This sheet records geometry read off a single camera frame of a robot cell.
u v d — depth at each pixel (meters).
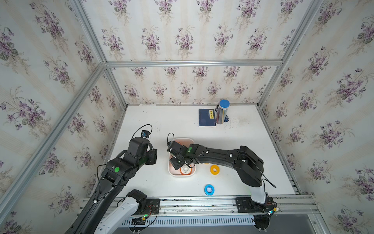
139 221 0.72
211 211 0.73
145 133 0.60
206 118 1.11
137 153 0.48
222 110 0.97
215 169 0.86
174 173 0.83
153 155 0.61
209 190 0.78
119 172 0.43
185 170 0.84
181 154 0.64
